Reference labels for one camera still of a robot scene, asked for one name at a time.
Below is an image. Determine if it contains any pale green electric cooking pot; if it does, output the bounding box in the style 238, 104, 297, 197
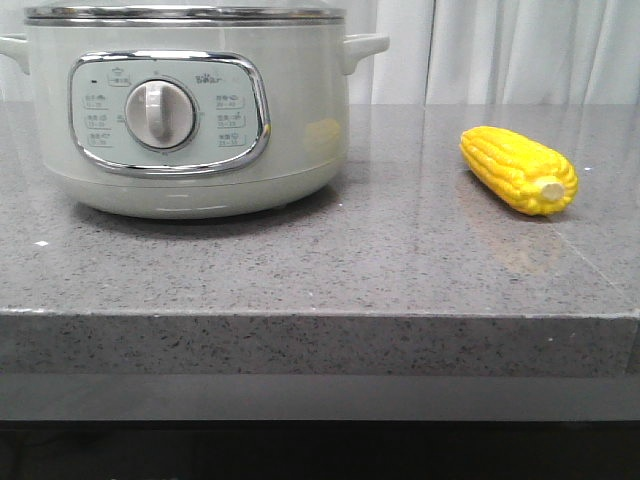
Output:
0, 16, 391, 220

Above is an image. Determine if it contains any glass pot lid steel rim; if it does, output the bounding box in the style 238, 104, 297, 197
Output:
24, 1, 346, 22

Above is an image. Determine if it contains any beige pot control knob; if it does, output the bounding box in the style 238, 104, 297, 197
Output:
125, 80, 196, 150

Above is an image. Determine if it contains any white pleated curtain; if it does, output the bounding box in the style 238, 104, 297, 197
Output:
1, 1, 639, 105

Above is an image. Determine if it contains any yellow plastic corn cob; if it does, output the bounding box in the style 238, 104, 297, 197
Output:
459, 126, 579, 216

